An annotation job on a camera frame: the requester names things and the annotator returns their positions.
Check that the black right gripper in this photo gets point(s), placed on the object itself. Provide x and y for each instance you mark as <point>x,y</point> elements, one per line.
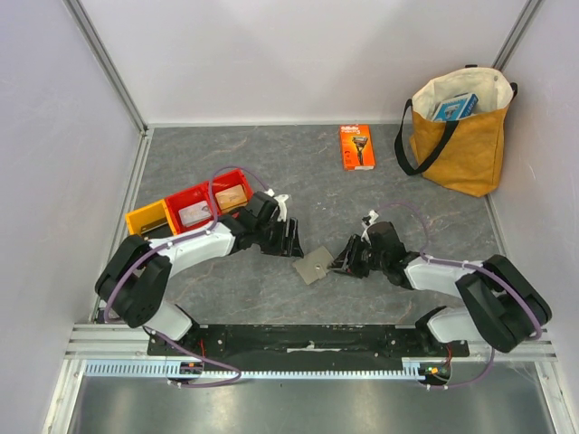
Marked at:
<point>359,256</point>

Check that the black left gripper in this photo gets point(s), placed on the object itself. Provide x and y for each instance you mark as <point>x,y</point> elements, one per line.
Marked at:
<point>283,245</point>

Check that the grey card holder wallet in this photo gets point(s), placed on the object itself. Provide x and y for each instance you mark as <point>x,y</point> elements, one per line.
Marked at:
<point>314,266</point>

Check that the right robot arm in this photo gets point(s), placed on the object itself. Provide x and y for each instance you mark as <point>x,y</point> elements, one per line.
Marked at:
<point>500,306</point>

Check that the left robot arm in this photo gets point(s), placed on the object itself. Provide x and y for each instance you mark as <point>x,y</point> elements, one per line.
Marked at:
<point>134,281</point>

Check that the gold card in bin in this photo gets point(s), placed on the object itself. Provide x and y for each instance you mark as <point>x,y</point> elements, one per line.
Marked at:
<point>230,198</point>

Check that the grey card in bin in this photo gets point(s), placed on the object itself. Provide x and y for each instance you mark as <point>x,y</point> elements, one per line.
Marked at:
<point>194,213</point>

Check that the dark card in yellow bin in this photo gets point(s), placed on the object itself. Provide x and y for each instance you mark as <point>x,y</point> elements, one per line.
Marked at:
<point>160,232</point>

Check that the red bin far right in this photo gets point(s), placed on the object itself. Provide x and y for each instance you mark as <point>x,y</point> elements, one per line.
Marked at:
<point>225,180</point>

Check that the red bin near yellow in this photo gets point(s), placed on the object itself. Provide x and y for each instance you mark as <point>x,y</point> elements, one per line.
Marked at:
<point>191,195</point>

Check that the orange razor box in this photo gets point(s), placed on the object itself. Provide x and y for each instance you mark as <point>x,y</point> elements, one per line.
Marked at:
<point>356,147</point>

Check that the tan tote bag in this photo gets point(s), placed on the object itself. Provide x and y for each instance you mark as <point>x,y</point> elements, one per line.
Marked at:
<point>465,155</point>

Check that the blue razor box in bag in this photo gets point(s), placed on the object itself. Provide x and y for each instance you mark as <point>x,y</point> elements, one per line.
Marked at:
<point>456,108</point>

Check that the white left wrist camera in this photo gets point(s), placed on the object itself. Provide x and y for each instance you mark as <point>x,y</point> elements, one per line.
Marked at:
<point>282,203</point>

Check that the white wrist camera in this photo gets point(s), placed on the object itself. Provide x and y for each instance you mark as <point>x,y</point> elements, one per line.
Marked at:
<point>282,203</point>
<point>368,221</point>

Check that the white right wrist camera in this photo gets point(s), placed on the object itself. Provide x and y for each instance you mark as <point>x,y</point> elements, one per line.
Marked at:
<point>368,221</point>

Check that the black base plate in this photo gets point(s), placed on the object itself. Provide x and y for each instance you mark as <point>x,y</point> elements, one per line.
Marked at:
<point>303,361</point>

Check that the white cable duct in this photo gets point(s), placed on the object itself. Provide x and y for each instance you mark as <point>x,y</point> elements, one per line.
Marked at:
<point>184,370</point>

